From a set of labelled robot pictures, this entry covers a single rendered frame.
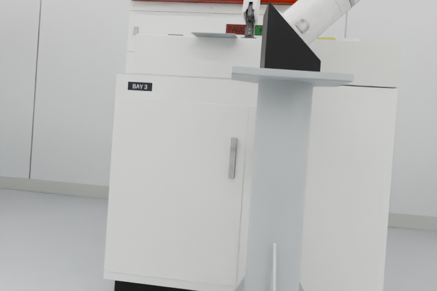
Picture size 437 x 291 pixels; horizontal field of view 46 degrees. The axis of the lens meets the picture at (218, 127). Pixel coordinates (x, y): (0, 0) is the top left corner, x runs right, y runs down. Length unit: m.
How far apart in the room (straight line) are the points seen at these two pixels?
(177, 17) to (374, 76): 1.09
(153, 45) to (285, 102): 0.60
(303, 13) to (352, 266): 0.84
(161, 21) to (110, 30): 1.73
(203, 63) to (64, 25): 2.69
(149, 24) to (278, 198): 1.33
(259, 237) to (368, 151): 0.50
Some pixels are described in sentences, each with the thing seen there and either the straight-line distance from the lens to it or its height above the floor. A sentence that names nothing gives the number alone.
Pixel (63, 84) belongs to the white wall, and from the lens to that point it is 4.33.
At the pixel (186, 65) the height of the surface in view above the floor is 0.86.
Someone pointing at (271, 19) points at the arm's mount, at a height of 0.96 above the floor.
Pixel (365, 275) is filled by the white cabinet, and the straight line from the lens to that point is 1.83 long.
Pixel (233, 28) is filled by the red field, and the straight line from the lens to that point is 2.45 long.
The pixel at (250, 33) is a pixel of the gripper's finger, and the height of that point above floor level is 0.98.
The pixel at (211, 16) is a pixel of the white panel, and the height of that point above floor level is 1.16.
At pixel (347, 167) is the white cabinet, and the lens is 1.76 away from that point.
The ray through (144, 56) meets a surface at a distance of 1.86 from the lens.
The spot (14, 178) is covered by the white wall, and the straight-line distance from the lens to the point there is 4.53.
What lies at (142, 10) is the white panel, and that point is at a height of 1.17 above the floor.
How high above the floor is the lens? 0.67
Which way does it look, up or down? 1 degrees down
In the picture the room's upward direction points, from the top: 4 degrees clockwise
